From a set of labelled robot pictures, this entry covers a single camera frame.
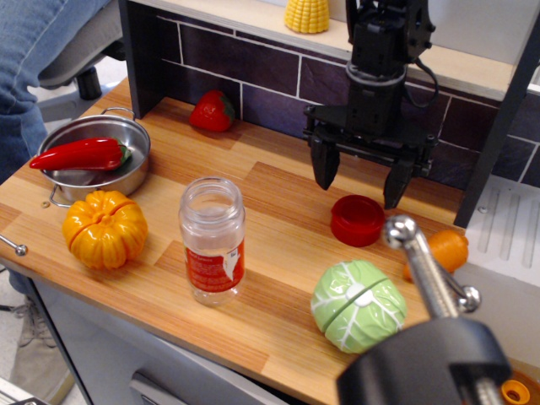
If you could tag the black clamp with metal screw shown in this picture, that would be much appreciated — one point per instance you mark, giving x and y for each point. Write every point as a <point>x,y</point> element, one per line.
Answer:
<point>447,360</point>

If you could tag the grey office chair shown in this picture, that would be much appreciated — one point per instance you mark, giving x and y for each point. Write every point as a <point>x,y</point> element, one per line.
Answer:
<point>101,37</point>

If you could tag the green toy cabbage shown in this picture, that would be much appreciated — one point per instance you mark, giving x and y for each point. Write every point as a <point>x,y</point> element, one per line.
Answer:
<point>356,306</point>

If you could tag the yellow toy corn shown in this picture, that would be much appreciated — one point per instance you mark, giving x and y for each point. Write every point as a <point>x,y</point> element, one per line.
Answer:
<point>307,16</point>

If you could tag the person leg in jeans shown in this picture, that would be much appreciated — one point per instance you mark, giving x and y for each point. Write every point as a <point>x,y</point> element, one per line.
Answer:
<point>33,34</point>

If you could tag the white toy sink drainer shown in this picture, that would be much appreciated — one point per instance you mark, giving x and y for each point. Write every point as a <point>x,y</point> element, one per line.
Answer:
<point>503,232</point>

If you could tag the stainless steel pot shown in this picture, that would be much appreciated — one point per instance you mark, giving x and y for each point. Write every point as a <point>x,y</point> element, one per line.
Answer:
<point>70,186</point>

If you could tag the orange toy carrot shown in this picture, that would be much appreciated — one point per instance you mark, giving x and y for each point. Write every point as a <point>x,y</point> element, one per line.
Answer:
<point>449,249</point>

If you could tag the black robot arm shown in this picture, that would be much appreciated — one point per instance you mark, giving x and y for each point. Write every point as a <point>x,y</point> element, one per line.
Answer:
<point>387,37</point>

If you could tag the grey drawer handle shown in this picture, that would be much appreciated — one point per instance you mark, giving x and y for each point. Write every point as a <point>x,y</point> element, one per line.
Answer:
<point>145,391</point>

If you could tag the red plastic cap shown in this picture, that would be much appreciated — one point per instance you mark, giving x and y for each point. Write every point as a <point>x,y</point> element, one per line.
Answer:
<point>357,220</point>

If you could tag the metal knob rod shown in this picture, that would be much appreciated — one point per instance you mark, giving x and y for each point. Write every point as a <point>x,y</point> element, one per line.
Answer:
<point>19,249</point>

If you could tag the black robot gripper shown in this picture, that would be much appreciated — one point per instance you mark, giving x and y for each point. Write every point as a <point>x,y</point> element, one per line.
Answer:
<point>371,125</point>

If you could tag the red toy strawberry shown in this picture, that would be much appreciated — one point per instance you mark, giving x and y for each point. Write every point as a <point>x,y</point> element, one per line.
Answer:
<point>213,112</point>

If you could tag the grey shoe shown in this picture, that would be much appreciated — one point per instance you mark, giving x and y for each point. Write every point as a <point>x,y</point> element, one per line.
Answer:
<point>39,367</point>

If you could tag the clear plastic jar red label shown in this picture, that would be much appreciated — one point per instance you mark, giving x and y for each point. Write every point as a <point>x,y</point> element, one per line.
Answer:
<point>213,227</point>

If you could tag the orange toy pumpkin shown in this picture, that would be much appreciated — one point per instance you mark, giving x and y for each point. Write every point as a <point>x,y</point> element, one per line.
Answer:
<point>105,230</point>

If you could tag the red toy chili pepper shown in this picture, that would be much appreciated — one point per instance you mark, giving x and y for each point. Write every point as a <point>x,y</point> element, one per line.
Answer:
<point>85,154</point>

